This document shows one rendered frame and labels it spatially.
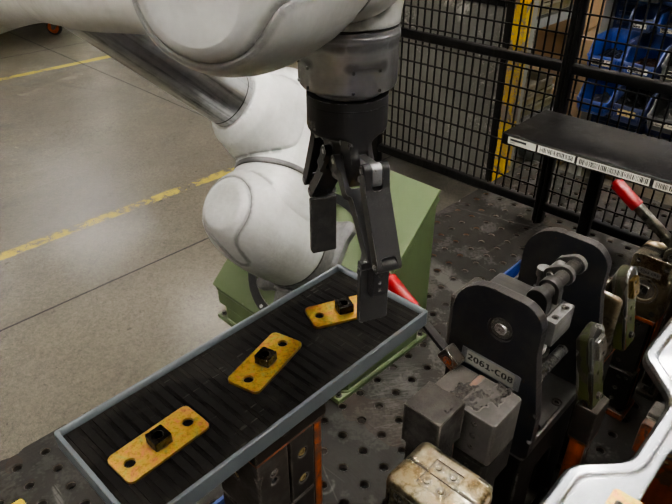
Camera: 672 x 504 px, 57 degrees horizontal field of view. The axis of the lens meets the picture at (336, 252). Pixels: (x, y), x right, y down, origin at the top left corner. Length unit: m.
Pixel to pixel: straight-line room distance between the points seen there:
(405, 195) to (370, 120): 0.66
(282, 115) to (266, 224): 0.20
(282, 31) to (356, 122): 0.22
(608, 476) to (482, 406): 0.17
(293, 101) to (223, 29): 0.81
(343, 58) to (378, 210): 0.13
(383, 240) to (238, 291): 0.82
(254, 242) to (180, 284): 1.78
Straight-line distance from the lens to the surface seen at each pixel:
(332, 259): 1.20
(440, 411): 0.69
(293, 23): 0.35
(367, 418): 1.21
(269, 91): 1.11
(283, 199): 1.08
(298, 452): 0.70
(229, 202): 1.05
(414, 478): 0.65
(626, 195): 1.11
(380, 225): 0.55
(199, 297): 2.72
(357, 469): 1.13
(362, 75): 0.53
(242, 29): 0.33
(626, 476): 0.82
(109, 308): 2.76
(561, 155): 1.52
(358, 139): 0.56
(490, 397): 0.74
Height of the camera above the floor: 1.59
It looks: 33 degrees down
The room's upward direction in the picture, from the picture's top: straight up
